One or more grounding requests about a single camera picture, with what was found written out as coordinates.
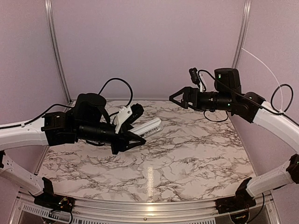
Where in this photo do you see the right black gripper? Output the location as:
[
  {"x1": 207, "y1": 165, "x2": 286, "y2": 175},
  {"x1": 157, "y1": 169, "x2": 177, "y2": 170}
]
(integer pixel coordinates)
[{"x1": 170, "y1": 86, "x2": 234, "y2": 112}]

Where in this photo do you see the white remote control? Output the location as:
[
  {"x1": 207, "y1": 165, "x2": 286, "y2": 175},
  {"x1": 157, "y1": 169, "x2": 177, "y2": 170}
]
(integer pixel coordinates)
[{"x1": 130, "y1": 118, "x2": 163, "y2": 138}]

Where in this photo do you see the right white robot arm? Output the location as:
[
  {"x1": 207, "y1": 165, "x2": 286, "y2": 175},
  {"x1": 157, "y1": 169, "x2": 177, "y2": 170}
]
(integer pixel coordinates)
[{"x1": 169, "y1": 68, "x2": 299, "y2": 209}]

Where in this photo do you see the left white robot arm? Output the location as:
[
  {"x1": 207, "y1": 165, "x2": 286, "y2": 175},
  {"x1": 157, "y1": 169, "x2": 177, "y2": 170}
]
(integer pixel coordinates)
[{"x1": 0, "y1": 93, "x2": 146, "y2": 208}]

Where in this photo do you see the white zip tie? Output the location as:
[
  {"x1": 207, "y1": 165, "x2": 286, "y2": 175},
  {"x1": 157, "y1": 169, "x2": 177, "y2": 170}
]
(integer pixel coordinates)
[{"x1": 242, "y1": 48, "x2": 285, "y2": 115}]

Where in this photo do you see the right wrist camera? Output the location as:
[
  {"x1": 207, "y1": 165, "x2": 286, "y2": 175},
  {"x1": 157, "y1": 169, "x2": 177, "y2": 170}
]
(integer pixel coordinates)
[{"x1": 189, "y1": 68, "x2": 206, "y2": 92}]

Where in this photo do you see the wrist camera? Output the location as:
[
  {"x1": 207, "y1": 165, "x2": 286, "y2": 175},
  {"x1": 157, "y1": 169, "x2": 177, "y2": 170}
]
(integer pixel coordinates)
[
  {"x1": 115, "y1": 103, "x2": 144, "y2": 134},
  {"x1": 189, "y1": 68, "x2": 206, "y2": 92}
]

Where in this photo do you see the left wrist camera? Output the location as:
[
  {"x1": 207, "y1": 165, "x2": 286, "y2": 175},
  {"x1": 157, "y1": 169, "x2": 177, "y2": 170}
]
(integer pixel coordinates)
[{"x1": 115, "y1": 103, "x2": 144, "y2": 134}]

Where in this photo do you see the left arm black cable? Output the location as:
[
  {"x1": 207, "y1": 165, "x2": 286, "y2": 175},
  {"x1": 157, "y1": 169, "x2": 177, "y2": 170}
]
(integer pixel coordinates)
[{"x1": 0, "y1": 77, "x2": 134, "y2": 128}]

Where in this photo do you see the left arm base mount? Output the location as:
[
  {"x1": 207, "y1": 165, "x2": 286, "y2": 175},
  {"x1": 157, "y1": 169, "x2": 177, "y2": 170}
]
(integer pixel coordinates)
[{"x1": 33, "y1": 177, "x2": 75, "y2": 212}]

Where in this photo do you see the right aluminium frame post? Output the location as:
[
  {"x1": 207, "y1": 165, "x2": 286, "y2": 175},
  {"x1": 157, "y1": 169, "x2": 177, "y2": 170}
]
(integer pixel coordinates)
[{"x1": 232, "y1": 0, "x2": 252, "y2": 69}]

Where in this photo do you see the aluminium frame post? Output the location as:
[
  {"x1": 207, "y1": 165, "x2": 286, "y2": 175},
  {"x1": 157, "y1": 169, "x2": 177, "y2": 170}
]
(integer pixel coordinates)
[
  {"x1": 232, "y1": 0, "x2": 252, "y2": 69},
  {"x1": 44, "y1": 0, "x2": 72, "y2": 104}
]

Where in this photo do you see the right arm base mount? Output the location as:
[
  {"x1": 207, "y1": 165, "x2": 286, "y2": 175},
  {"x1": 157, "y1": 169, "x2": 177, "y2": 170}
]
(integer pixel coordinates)
[{"x1": 215, "y1": 177, "x2": 256, "y2": 214}]

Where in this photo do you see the left aluminium frame post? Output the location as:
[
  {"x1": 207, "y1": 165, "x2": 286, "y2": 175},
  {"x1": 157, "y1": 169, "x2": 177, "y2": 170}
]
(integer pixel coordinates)
[{"x1": 44, "y1": 0, "x2": 72, "y2": 104}]

